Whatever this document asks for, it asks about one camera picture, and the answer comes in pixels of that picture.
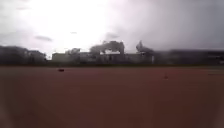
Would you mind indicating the red-brown sports ground surface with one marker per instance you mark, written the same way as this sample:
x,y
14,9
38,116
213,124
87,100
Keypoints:
x,y
110,100

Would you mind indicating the small dark object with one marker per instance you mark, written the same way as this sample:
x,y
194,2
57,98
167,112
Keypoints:
x,y
61,70

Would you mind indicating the row of trees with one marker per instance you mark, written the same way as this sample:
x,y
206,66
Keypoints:
x,y
20,55

